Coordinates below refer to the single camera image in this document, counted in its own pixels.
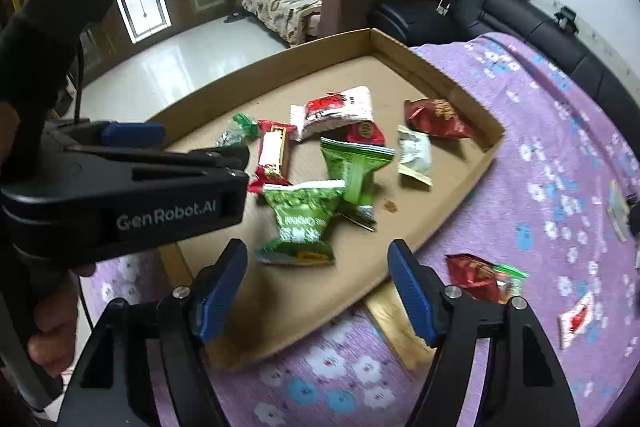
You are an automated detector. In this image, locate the black leather sofa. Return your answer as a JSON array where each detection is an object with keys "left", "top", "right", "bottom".
[{"left": 367, "top": 0, "right": 640, "bottom": 98}]

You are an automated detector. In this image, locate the pale green snack packet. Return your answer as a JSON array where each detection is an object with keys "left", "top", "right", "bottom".
[{"left": 396, "top": 125, "right": 433, "bottom": 188}]

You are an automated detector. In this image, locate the dark red snack packet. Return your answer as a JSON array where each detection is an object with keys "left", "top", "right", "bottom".
[{"left": 445, "top": 253, "right": 503, "bottom": 305}]

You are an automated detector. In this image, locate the small red snack packet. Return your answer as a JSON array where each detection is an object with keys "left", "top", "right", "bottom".
[{"left": 346, "top": 121, "right": 386, "bottom": 148}]

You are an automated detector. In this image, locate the floral patterned blanket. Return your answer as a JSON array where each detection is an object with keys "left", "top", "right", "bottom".
[{"left": 236, "top": 0, "right": 326, "bottom": 48}]

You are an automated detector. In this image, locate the green packet with yellow label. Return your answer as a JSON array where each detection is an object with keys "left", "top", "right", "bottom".
[{"left": 255, "top": 179, "right": 347, "bottom": 267}]

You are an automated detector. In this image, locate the large green snack packet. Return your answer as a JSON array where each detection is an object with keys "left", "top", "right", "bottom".
[{"left": 320, "top": 137, "right": 396, "bottom": 233}]

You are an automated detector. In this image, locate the small red and white packet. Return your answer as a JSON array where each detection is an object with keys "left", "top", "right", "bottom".
[{"left": 557, "top": 292, "right": 596, "bottom": 350}]

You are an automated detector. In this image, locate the purple floral tablecloth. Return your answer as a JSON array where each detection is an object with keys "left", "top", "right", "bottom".
[{"left": 80, "top": 32, "right": 640, "bottom": 427}]

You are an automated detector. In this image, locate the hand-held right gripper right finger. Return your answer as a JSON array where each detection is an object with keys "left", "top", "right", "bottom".
[{"left": 387, "top": 239, "right": 581, "bottom": 427}]

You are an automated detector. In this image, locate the brown flat pouch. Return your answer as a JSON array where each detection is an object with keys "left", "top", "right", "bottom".
[{"left": 606, "top": 179, "right": 640, "bottom": 243}]

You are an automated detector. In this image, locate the small green snack packet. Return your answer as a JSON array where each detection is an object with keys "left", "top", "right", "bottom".
[{"left": 492, "top": 264, "right": 530, "bottom": 300}]

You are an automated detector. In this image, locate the person's left hand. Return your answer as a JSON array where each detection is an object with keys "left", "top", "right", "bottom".
[{"left": 27, "top": 264, "right": 96, "bottom": 378}]

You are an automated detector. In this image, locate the black cable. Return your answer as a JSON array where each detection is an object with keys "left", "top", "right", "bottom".
[{"left": 72, "top": 39, "right": 87, "bottom": 124}]

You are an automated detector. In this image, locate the small green candy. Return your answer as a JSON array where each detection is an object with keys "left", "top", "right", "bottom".
[{"left": 216, "top": 112, "right": 261, "bottom": 148}]

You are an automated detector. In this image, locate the red packet with nut print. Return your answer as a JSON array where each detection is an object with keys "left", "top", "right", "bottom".
[{"left": 403, "top": 98, "right": 475, "bottom": 140}]

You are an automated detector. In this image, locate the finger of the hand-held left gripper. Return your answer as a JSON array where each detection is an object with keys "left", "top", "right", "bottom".
[
  {"left": 42, "top": 119, "right": 167, "bottom": 152},
  {"left": 65, "top": 143, "right": 250, "bottom": 180}
]

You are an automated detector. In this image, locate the white snack packet red print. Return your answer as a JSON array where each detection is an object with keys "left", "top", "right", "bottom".
[{"left": 290, "top": 86, "right": 376, "bottom": 142}]

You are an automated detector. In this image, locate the black clip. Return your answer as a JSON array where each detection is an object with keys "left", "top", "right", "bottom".
[{"left": 554, "top": 6, "right": 580, "bottom": 32}]

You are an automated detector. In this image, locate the red and white bar packet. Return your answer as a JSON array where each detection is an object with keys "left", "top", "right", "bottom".
[{"left": 247, "top": 119, "right": 296, "bottom": 195}]

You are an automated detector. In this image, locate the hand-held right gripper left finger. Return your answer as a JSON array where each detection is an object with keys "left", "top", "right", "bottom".
[{"left": 56, "top": 238, "right": 249, "bottom": 427}]

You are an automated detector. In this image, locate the cardboard box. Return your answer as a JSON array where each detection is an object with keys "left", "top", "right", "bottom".
[{"left": 150, "top": 27, "right": 506, "bottom": 370}]

